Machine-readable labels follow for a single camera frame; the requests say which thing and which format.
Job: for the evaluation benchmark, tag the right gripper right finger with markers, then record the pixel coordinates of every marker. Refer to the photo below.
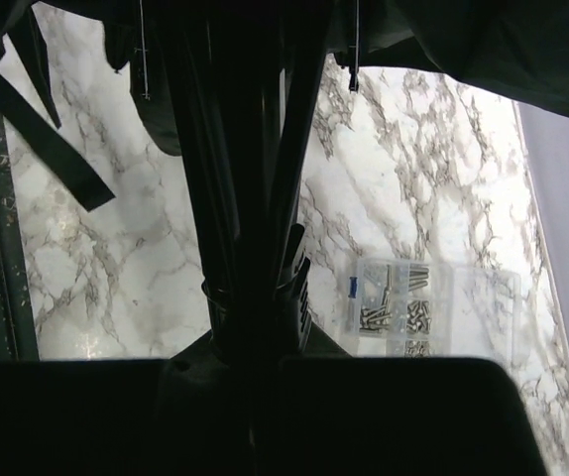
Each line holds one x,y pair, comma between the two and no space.
340,415

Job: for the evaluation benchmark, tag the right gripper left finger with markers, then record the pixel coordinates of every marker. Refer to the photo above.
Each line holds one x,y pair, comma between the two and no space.
126,417

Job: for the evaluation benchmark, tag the black folding umbrella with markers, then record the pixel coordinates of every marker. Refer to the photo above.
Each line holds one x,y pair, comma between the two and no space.
230,87

